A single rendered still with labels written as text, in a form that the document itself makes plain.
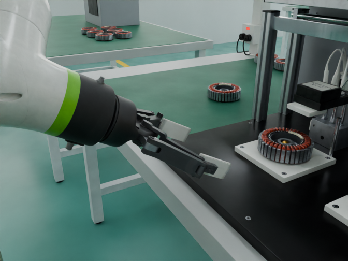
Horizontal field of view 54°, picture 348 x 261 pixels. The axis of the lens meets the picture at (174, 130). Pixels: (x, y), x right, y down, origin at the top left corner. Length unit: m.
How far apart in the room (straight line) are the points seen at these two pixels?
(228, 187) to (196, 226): 0.10
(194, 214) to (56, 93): 0.32
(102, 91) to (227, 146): 0.41
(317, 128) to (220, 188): 0.32
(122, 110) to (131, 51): 1.48
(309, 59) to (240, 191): 0.50
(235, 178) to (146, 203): 1.24
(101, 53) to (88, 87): 1.45
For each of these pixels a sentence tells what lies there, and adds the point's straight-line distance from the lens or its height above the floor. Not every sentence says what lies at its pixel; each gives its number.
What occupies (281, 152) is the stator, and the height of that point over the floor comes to 0.81.
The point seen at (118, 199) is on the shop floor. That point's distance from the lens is 1.94.
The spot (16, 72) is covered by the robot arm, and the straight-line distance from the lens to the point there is 0.42.
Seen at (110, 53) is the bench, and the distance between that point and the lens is 1.92.
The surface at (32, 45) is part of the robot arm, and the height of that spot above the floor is 1.05.
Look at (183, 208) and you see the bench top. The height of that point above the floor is 0.74.
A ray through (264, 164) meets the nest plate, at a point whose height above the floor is 0.78.
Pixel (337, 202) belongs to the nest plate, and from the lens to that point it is 0.65.
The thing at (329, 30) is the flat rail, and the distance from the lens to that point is 0.78.
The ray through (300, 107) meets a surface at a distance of 0.75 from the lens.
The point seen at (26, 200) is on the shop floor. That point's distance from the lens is 2.07.
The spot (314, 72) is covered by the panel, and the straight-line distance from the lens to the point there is 1.01.
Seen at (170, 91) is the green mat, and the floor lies 0.75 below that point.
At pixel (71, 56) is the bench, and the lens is 1.86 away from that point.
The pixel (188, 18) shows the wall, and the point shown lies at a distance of 5.81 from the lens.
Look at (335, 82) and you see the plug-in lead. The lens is 0.81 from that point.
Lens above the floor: 1.14
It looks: 25 degrees down
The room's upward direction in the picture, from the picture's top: straight up
